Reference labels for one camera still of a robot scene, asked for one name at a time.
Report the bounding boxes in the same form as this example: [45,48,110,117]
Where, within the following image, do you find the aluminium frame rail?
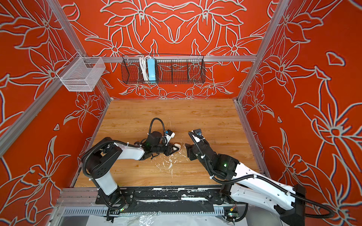
[234,0,290,177]

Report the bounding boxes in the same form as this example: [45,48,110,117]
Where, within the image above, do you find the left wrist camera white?
[164,130,175,145]

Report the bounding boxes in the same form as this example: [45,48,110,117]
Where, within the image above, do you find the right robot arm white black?
[186,130,335,226]

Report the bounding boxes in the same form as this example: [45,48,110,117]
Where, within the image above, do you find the small circuit board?
[224,206,240,223]

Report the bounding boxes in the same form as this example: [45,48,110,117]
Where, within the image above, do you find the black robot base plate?
[95,185,245,212]

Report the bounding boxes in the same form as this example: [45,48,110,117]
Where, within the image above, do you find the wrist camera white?
[164,130,175,145]
[192,129,204,140]

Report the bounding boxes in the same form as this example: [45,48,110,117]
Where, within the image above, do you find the white wire mesh basket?
[56,52,106,92]

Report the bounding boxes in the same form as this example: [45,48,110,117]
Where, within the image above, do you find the grey slotted cable duct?
[62,207,225,217]

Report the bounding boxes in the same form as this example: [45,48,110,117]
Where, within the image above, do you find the white coiled cable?
[139,56,149,82]

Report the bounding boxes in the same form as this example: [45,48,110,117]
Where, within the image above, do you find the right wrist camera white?
[192,129,204,140]

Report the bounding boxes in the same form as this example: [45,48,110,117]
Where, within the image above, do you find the light blue box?
[147,58,156,83]

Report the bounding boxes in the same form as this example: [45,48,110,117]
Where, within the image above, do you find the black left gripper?
[152,142,180,158]

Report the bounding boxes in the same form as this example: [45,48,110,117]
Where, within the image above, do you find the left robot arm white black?
[82,118,181,211]

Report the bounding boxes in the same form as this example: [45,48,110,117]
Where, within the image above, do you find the black wire wall basket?
[121,54,206,85]

